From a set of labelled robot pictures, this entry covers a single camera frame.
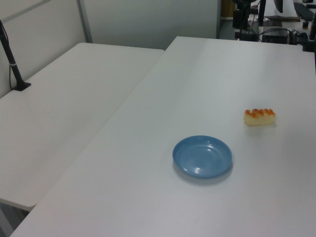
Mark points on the brown wooden board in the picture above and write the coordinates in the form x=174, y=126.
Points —
x=281, y=18

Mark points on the grey partition frame post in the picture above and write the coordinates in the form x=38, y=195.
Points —
x=85, y=21

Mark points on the black electronics box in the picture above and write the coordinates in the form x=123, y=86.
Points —
x=275, y=35

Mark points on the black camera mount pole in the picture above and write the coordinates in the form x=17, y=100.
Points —
x=10, y=55

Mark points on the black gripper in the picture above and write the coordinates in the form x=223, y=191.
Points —
x=243, y=4

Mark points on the black clamp pole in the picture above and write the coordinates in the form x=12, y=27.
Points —
x=311, y=37

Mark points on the black monitor stand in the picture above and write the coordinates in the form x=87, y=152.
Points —
x=261, y=12

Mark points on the blue round plate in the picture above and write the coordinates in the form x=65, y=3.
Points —
x=202, y=156

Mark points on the white side table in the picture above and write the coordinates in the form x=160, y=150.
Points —
x=61, y=111

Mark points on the orange-topped bread piece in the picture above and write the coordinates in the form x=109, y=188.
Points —
x=259, y=119

